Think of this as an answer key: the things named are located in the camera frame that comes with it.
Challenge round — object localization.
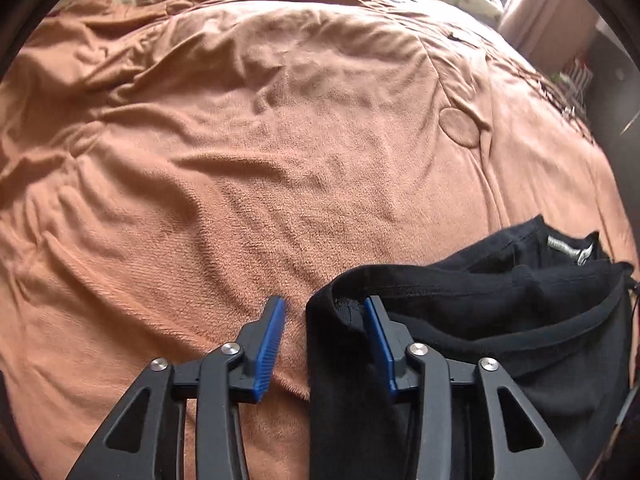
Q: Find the pink curtain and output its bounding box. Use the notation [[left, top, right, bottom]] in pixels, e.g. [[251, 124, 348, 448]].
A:
[[500, 0, 601, 66]]

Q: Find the grey wardrobe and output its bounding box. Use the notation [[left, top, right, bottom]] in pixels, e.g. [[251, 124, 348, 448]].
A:
[[585, 15, 640, 161]]

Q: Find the black printed t-shirt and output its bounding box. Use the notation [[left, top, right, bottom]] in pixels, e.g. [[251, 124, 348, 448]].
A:
[[306, 214, 638, 480]]

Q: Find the thin black cable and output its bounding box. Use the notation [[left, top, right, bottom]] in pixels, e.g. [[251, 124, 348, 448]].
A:
[[520, 67, 583, 121]]

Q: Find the orange blanket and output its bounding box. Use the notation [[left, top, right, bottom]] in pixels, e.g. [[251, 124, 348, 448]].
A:
[[0, 0, 636, 480]]

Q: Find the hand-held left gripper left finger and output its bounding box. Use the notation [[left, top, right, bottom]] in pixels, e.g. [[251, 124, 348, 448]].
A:
[[65, 295, 287, 480]]

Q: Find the striped paper bag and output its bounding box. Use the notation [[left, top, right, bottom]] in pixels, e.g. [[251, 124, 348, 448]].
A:
[[569, 60, 595, 92]]

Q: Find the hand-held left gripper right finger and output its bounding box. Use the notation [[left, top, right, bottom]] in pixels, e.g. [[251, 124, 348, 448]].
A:
[[364, 296, 583, 480]]

